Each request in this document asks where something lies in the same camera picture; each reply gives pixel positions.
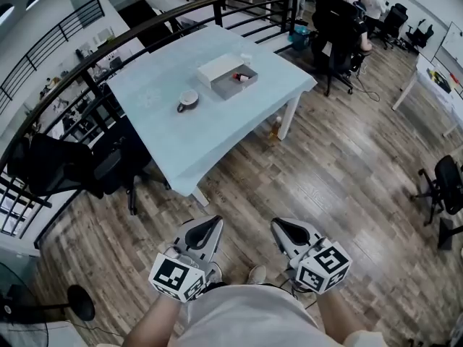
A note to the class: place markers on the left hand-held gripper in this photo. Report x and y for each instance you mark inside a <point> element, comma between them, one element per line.
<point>170,275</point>

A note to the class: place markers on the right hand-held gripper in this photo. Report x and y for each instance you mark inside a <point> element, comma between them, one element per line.
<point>323,267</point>

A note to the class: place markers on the grey box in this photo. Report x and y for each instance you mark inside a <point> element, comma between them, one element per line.
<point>235,85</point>

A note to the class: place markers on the small bottle with red cap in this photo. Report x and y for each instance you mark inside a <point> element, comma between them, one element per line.
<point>241,77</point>

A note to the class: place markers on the person's right forearm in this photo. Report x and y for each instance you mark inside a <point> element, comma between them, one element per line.
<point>338,313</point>

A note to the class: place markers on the person's left forearm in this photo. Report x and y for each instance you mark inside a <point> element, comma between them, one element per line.
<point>152,324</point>

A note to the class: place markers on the amber drink bottle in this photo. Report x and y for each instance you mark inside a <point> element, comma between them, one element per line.
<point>276,130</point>

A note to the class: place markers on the white box lid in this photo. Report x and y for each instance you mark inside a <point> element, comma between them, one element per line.
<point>218,69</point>

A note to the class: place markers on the person's left shoe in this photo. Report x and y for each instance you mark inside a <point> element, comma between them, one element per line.
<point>215,272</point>

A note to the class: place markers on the person's shoe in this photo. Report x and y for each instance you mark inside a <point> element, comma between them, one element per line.
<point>257,274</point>
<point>215,272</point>

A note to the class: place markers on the person's right shoe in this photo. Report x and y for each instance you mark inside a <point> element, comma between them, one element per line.
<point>257,274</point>

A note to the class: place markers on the person's light clothing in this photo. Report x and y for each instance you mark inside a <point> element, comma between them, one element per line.
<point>249,320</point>

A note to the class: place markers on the table with light blue cloth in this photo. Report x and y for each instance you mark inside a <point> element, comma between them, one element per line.
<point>173,136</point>

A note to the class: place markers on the dark cup with white inside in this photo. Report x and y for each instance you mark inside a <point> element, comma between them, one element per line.
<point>189,99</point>

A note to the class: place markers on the black standing fan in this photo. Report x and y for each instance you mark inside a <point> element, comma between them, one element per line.
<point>77,302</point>

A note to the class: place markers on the black office chair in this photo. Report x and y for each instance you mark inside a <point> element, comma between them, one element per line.
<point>421,34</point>
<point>334,31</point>
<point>448,183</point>
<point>394,22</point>
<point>68,168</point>

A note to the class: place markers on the small white container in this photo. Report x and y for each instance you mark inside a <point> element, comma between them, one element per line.
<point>247,57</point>

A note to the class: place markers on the teal bag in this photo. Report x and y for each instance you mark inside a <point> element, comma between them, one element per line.
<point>300,38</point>

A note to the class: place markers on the white desk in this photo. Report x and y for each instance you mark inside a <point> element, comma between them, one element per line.
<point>434,85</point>

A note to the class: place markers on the black metal railing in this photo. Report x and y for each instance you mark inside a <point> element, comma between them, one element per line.
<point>119,40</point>

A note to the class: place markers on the yellow and black item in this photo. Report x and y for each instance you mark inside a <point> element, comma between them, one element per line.
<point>439,80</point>

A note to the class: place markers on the whiteboard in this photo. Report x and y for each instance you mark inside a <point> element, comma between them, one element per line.
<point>450,45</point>

